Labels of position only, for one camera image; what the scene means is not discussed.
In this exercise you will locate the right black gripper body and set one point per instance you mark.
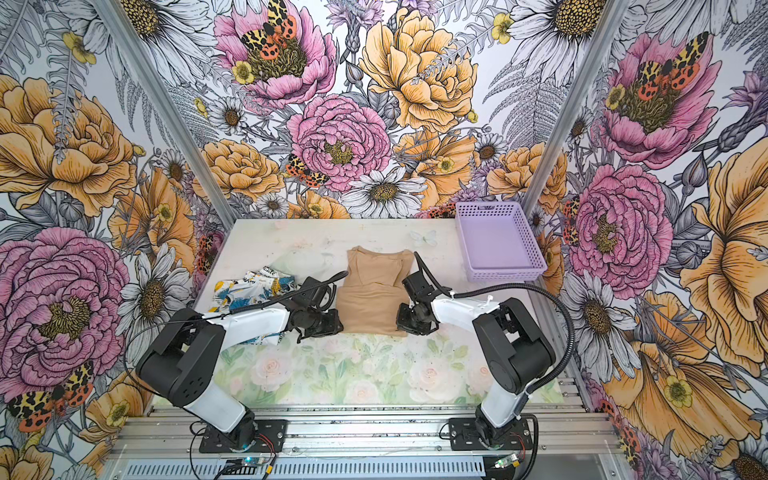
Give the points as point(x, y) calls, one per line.
point(409, 320)

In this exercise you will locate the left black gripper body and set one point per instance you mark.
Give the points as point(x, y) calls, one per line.
point(321, 324)

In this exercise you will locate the beige garment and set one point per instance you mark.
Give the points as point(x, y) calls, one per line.
point(369, 299)

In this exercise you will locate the printed white blue yellow shorts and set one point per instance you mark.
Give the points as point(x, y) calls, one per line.
point(252, 291)

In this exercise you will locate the lavender plastic basket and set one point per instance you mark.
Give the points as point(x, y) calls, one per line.
point(497, 242)

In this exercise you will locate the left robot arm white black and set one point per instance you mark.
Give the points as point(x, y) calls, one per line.
point(180, 362)

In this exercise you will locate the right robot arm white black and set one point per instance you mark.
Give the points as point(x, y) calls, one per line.
point(515, 350)

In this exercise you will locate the green circuit board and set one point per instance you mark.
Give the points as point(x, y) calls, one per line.
point(243, 463)

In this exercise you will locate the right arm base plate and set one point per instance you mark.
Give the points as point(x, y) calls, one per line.
point(476, 434)

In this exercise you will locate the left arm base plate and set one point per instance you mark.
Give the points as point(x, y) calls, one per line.
point(270, 433)

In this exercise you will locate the aluminium mounting rail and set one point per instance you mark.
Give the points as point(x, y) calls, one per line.
point(325, 431)

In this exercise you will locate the white vented cable duct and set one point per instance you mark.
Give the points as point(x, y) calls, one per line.
point(462, 467)

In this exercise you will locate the left aluminium frame post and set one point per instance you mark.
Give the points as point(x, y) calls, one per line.
point(117, 22)

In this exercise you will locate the aluminium frame post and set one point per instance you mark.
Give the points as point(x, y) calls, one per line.
point(117, 22)
point(600, 47)

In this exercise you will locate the right aluminium frame post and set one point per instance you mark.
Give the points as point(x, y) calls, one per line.
point(600, 47)

